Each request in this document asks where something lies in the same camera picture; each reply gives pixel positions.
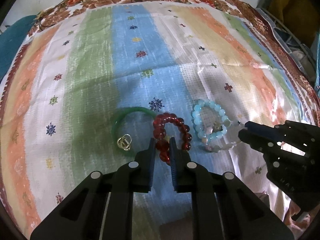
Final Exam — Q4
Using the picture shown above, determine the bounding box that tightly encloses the white stone bead bracelet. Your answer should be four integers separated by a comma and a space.
198, 119, 247, 153

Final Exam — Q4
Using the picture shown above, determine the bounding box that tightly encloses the green jade bangle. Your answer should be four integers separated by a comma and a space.
111, 107, 156, 155

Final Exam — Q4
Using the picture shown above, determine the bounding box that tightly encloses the dark red bead bracelet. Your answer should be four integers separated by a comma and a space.
152, 112, 193, 166

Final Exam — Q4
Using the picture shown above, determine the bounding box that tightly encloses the light blue bead bracelet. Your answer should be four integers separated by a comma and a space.
190, 99, 231, 144

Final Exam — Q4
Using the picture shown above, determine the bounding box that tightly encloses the light blue patterned cloth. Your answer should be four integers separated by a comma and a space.
315, 33, 320, 96

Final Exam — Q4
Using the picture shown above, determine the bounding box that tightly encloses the mustard yellow hanging garment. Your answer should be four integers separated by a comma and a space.
267, 0, 319, 47

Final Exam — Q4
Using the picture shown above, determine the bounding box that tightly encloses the teal pillow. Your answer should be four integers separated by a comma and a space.
0, 15, 36, 80

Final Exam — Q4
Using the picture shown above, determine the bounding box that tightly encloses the silver ring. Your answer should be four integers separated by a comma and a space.
117, 134, 132, 152

